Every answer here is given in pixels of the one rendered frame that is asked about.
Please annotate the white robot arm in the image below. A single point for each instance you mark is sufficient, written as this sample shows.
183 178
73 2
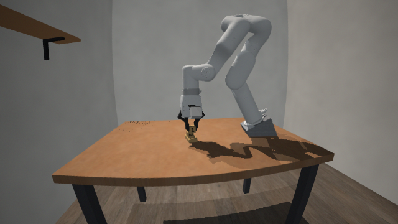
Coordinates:
236 27

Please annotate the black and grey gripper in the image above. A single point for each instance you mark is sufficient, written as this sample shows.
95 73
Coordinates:
184 109

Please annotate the tan number cube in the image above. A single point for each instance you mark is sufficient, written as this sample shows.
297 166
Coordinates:
192 129
189 135

